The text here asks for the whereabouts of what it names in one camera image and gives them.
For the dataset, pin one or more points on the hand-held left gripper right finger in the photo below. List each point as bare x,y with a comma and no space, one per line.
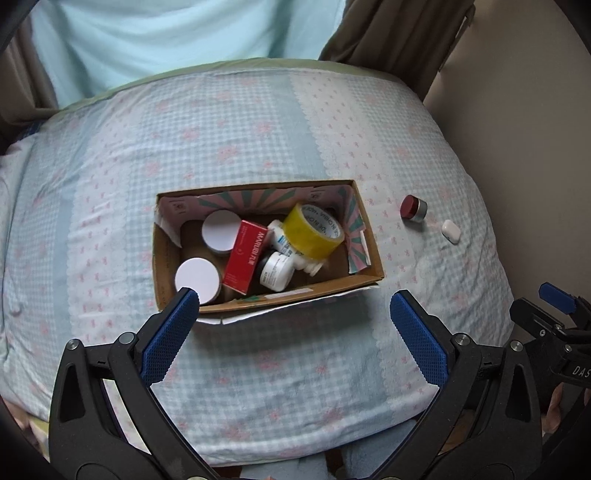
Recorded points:
418,337

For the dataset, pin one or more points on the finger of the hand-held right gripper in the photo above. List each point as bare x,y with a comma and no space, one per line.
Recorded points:
556,295
533,316

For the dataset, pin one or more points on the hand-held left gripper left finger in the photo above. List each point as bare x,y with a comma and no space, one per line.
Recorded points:
173,337

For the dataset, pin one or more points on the white lidded jar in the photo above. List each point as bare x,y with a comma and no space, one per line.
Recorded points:
224,230
197,277

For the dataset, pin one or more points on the patterned cardboard box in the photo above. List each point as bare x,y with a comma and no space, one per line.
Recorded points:
344,265

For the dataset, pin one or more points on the red carton box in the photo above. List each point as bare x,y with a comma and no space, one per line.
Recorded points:
244,258

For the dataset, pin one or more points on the white plastic bottle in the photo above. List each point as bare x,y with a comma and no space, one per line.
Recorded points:
279,237

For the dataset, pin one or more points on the yellow tape roll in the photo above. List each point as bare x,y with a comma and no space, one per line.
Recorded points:
314,230

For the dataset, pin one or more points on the person's right hand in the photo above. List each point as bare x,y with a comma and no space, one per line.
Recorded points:
556,406

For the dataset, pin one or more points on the white earbud case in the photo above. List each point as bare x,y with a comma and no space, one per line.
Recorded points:
451,230

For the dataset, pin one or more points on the small red lidded jar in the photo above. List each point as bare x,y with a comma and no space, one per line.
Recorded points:
413,207

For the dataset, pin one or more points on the checked blue bedspread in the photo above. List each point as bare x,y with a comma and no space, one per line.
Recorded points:
231,138

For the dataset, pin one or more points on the light blue hanging cloth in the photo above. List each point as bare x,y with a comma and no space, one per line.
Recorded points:
184,37

